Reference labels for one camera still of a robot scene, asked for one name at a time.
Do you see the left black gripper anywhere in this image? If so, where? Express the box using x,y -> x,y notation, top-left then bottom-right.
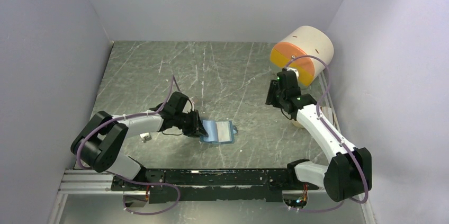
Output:
174,109 -> 209,139

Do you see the blue card holder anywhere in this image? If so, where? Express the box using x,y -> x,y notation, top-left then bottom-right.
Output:
200,120 -> 238,145

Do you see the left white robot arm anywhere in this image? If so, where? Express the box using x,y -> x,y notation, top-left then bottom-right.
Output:
70,92 -> 208,190

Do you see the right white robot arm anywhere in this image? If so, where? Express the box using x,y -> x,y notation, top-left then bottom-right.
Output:
266,69 -> 372,203

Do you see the beige oval tray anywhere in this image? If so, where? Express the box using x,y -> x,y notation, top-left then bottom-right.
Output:
292,120 -> 304,128

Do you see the small white plastic piece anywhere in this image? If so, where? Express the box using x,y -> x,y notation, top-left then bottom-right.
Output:
139,133 -> 151,143

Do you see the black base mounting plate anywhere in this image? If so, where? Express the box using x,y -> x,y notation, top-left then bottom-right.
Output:
111,168 -> 318,204

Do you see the beige cylindrical drawer box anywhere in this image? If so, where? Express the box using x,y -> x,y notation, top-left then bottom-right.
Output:
270,25 -> 334,87

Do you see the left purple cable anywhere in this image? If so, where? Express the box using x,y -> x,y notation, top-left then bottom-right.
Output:
77,75 -> 181,216

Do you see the purple cable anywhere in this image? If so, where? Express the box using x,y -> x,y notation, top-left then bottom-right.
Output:
77,75 -> 181,216
284,55 -> 370,213

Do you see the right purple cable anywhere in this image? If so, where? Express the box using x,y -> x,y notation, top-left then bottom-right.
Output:
284,55 -> 370,213

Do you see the aluminium rail frame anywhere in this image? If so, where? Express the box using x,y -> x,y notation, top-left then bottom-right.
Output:
58,75 -> 369,195

